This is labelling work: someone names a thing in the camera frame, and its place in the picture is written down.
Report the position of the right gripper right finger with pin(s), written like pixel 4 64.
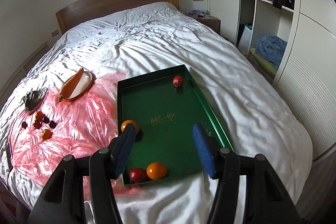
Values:
pixel 208 150

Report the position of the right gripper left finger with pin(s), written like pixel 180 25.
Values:
pixel 120 149

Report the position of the dark plum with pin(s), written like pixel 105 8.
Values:
pixel 52 124
pixel 46 120

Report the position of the small red apple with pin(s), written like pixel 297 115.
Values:
pixel 37 124
pixel 178 81

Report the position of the dark red wrinkled fruit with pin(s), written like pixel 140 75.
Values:
pixel 24 125

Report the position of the green metal tray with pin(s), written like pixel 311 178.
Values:
pixel 166 116

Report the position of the orange rimmed white plate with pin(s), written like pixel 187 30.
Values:
pixel 83 86

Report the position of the pink plastic sheet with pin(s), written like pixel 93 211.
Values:
pixel 83 126

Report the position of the carrot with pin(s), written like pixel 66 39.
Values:
pixel 70 85

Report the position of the patterned white plate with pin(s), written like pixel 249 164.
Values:
pixel 35 100

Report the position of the white paper bag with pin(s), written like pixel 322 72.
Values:
pixel 245 31

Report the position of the blue blanket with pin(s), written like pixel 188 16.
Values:
pixel 271 48

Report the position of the wooden nightstand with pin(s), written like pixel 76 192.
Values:
pixel 211 22

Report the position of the white wardrobe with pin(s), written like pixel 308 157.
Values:
pixel 305 77

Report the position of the wooden headboard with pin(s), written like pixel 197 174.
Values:
pixel 84 10

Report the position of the beige wall switch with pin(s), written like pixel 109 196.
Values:
pixel 55 33

